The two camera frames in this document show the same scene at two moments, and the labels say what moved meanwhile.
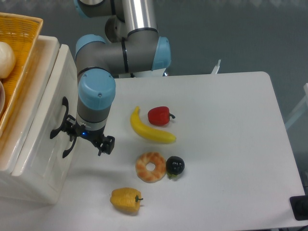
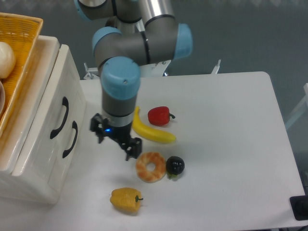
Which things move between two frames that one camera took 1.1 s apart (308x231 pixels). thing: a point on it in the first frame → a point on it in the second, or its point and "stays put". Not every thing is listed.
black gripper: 73,129 → 132,146
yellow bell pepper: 126,199 stays put
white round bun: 7,60 stays put
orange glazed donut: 150,176 stays put
